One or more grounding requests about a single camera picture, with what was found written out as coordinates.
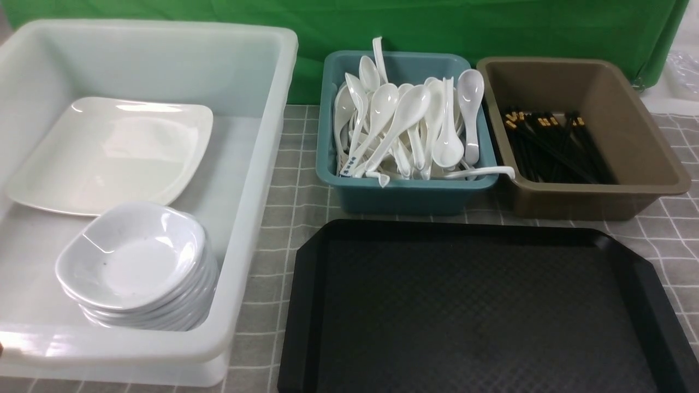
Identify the bundle of black chopsticks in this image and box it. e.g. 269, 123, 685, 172
501, 107, 618, 186

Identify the grey checked tablecloth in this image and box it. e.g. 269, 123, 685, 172
0, 104, 699, 393

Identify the clear plastic bag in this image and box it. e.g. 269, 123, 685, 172
665, 50, 698, 102

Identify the stack of white dishes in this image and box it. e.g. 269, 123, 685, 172
55, 201, 220, 331

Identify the green cloth backdrop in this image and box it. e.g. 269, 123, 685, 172
2, 1, 688, 105

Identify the large white square plate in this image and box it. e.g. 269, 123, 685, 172
5, 97, 213, 217

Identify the brown plastic bin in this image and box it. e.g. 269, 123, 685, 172
477, 57, 691, 221

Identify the black serving tray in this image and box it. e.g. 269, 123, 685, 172
277, 219, 698, 392

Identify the large white plastic tub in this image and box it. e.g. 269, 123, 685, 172
2, 20, 298, 391

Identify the pile of white spoons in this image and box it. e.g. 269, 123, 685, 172
334, 37, 484, 187

